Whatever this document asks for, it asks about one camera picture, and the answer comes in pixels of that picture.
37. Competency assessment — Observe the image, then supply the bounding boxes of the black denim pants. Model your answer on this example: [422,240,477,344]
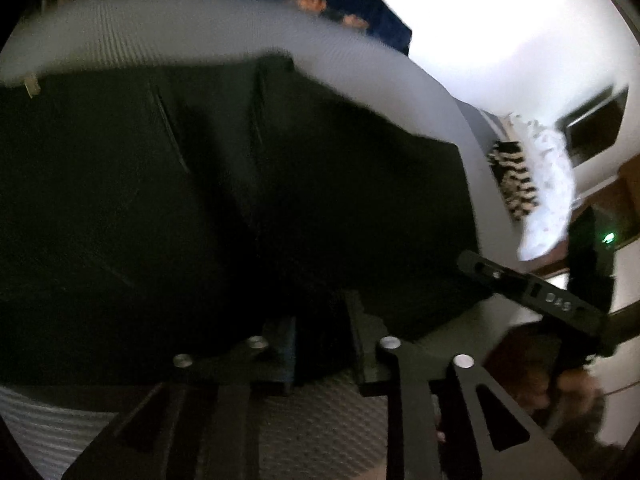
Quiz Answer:
[1,55,478,396]

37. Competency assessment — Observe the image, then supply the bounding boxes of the right hand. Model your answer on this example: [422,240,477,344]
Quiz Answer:
[511,367,605,439]

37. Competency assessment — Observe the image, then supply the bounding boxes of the grey mesh mattress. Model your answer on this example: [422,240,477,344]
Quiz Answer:
[1,0,518,479]

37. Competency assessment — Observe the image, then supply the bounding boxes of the black white striped cloth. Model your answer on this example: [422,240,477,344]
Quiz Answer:
[487,141,539,221]

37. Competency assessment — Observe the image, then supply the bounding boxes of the white patterned cloth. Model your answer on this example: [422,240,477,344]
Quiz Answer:
[504,114,576,261]

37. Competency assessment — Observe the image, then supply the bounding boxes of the dark framed wall screen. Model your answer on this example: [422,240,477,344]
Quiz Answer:
[555,87,628,167]

